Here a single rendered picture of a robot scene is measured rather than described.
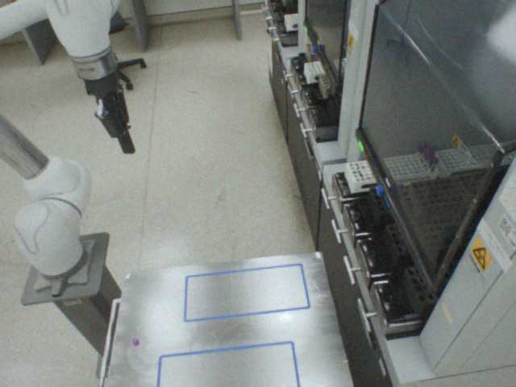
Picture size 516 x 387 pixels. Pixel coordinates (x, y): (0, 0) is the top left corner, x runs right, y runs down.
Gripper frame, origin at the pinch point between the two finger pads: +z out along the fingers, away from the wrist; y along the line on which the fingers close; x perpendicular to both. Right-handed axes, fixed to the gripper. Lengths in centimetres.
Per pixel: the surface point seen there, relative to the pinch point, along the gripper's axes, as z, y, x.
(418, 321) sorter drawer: 39, 25, 77
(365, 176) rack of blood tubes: 33, -23, 67
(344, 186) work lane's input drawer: 38, -23, 60
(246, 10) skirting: 115, -364, -25
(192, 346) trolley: 37, 37, 19
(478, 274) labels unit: 4, 32, 80
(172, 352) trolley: 37, 39, 14
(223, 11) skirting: 114, -358, -49
